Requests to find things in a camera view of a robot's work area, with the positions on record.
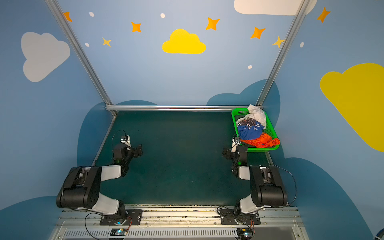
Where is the blue panda print t-shirt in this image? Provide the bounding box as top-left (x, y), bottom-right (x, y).
top-left (237, 118), bottom-right (265, 140)

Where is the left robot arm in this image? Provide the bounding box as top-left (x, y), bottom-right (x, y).
top-left (56, 143), bottom-right (143, 221)

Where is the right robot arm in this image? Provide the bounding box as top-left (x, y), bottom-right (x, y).
top-left (222, 146), bottom-right (289, 215)

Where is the green plastic basket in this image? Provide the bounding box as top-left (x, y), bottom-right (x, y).
top-left (231, 108), bottom-right (280, 153)

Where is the orange t-shirt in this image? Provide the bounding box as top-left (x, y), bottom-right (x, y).
top-left (241, 133), bottom-right (280, 149)

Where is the white t-shirt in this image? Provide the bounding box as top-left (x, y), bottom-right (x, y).
top-left (246, 105), bottom-right (267, 129)

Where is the right controller board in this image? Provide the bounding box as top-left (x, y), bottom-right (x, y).
top-left (236, 228), bottom-right (254, 240)

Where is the controller board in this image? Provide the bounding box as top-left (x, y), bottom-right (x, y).
top-left (110, 229), bottom-right (128, 237)
top-left (236, 228), bottom-right (254, 240)

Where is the left controller board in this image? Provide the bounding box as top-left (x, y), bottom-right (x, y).
top-left (110, 229), bottom-right (128, 237)

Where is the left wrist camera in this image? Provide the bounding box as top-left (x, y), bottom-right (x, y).
top-left (120, 135), bottom-right (132, 148)

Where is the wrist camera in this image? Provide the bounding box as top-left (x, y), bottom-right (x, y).
top-left (120, 135), bottom-right (132, 148)
top-left (231, 136), bottom-right (241, 152)

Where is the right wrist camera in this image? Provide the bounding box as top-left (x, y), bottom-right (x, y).
top-left (231, 136), bottom-right (241, 152)

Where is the rear aluminium frame bar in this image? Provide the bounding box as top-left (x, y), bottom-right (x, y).
top-left (106, 105), bottom-right (247, 112)

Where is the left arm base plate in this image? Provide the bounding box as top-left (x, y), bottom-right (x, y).
top-left (100, 210), bottom-right (143, 227)

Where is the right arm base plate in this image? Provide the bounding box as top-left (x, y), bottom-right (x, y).
top-left (217, 208), bottom-right (261, 226)

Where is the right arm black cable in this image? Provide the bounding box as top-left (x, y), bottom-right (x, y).
top-left (271, 163), bottom-right (298, 208)

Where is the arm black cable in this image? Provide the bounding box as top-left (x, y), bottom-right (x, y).
top-left (83, 211), bottom-right (104, 240)
top-left (271, 163), bottom-right (298, 208)

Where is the aluminium mounting rail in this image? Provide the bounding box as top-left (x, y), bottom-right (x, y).
top-left (50, 205), bottom-right (309, 240)

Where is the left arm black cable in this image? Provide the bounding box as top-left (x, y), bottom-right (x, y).
top-left (83, 211), bottom-right (104, 240)

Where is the left aluminium frame post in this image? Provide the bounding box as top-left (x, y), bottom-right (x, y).
top-left (45, 0), bottom-right (113, 107)

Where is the aluminium frame post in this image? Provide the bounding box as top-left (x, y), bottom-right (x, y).
top-left (45, 0), bottom-right (113, 107)
top-left (256, 0), bottom-right (311, 108)

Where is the right aluminium frame post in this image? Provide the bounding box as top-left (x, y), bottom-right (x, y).
top-left (256, 0), bottom-right (311, 108)

